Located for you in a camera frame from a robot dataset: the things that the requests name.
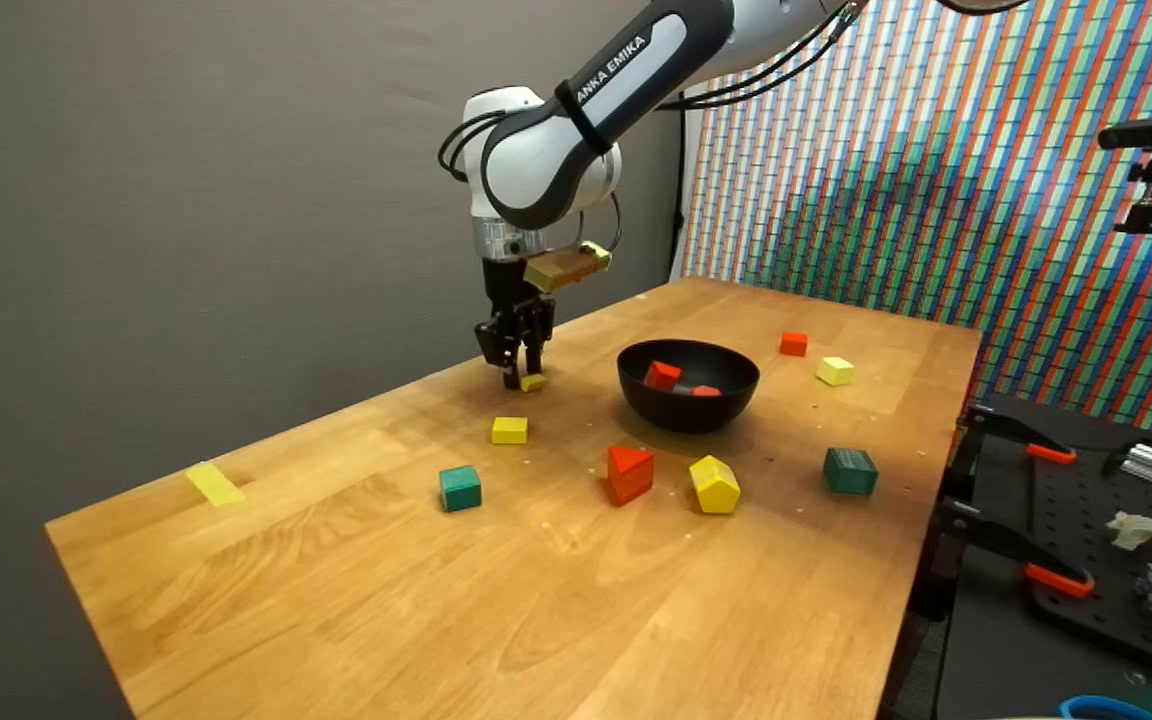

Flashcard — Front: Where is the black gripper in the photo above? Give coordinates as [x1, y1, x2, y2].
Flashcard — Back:
[477, 259, 550, 388]

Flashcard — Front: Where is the small yellow block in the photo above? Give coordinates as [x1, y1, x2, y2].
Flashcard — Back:
[519, 372, 548, 394]

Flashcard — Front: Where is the small red block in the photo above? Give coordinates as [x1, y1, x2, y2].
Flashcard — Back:
[644, 362, 684, 394]

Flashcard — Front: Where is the small green block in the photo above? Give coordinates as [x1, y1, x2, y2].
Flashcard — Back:
[438, 466, 483, 511]

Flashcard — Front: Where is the large red block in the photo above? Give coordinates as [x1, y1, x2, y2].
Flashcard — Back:
[605, 443, 654, 504]

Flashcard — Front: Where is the orange-red block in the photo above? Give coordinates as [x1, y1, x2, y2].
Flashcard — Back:
[780, 334, 809, 358]

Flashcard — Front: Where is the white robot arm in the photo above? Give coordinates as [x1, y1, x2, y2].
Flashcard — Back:
[438, 0, 859, 388]

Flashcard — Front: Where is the black bowl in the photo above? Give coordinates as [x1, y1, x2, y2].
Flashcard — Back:
[617, 341, 759, 433]

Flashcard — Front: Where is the large yellow block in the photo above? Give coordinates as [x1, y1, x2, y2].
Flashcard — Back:
[688, 458, 744, 516]

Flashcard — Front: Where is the pale yellow block far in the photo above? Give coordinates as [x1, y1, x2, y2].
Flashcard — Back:
[814, 358, 857, 388]

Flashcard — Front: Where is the large green block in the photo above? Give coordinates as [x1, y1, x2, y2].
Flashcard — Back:
[823, 450, 881, 497]

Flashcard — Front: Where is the black perforated side table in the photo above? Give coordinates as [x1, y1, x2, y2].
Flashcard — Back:
[881, 399, 1152, 720]

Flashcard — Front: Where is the robot cable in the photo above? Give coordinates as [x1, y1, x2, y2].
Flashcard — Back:
[436, 108, 511, 184]

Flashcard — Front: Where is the black clamp orange handle near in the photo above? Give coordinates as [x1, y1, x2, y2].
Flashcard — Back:
[934, 502, 1097, 599]

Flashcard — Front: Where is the black clamp orange handle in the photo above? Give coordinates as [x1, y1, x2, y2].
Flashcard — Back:
[934, 502, 1097, 599]
[957, 406, 1080, 470]

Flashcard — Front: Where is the black clamp orange handle far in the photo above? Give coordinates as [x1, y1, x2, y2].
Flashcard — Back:
[957, 406, 1080, 470]

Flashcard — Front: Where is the blue scissors handle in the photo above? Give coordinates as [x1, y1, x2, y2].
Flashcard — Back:
[1055, 696, 1152, 720]

